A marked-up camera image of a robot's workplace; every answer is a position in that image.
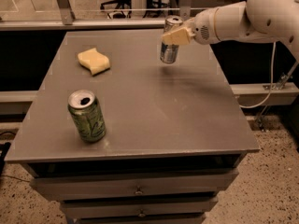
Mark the green soda can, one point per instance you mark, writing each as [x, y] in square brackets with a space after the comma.
[86, 113]

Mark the metal railing frame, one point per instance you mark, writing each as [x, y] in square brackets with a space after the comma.
[43, 14]

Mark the grey drawer cabinet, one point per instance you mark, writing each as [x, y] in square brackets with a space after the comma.
[159, 118]

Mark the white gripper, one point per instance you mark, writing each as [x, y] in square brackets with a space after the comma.
[202, 29]

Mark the yellow sponge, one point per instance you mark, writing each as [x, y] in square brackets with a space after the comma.
[94, 61]

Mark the silver blue redbull can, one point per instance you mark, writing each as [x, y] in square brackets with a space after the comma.
[169, 50]

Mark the grey drawer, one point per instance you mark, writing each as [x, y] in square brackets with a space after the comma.
[140, 207]
[133, 185]

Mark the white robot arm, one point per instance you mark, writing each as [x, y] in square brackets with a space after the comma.
[250, 21]

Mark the middle grey drawer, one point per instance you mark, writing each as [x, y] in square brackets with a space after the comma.
[140, 207]

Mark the top grey drawer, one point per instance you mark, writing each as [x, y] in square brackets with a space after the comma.
[133, 185]

